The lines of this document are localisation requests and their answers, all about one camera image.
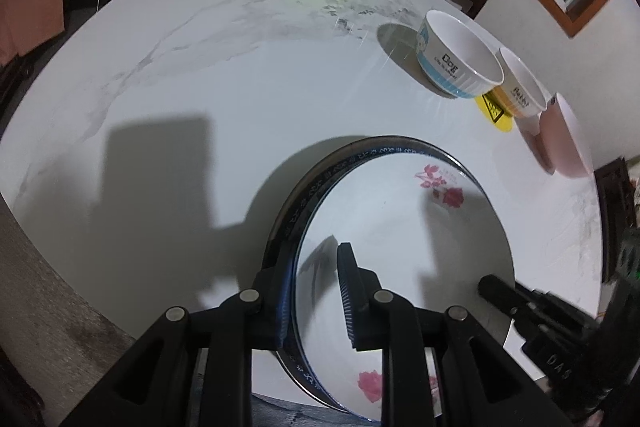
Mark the dark wooden rack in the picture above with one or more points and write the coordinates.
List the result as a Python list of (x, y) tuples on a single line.
[(612, 207)]

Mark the white bowl with yellow base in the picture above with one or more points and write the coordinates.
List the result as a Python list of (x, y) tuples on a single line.
[(520, 92)]

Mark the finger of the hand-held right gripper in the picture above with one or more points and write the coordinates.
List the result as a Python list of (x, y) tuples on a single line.
[(500, 292)]

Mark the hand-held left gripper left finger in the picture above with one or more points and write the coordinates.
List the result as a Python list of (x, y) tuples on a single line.
[(284, 317)]

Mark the round yellow warning sticker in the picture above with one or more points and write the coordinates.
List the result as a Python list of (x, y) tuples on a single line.
[(495, 112)]

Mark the large blue floral plate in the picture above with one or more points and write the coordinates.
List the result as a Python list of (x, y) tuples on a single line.
[(309, 192)]

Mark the white plate with pink flowers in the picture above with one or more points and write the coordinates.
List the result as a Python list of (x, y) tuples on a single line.
[(400, 232)]

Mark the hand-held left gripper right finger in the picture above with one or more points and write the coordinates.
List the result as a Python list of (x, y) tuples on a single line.
[(345, 287)]

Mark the pink bowl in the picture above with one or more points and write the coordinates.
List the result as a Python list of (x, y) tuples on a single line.
[(560, 142)]

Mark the white bowl with blue base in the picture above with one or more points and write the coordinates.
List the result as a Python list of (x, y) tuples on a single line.
[(450, 67)]

